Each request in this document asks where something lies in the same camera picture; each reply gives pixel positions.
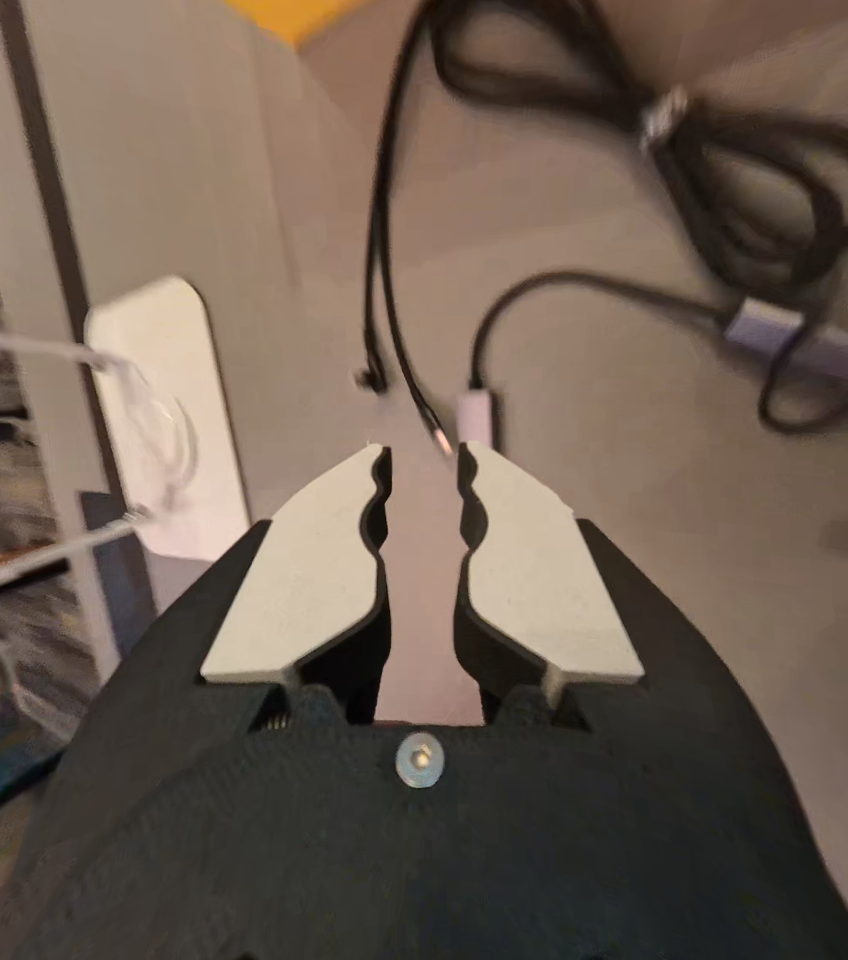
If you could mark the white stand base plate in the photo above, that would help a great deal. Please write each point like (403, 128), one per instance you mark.
(169, 337)

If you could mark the yellow plastic bin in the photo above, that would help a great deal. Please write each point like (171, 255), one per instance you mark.
(296, 19)

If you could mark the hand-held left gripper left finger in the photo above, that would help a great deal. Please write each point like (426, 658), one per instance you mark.
(296, 592)

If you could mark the metal stand rod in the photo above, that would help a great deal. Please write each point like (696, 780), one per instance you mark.
(56, 547)
(34, 346)

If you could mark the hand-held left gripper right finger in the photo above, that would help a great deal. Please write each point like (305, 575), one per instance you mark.
(551, 600)

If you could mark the grey lettered USB hub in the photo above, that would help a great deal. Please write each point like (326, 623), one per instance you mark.
(761, 322)

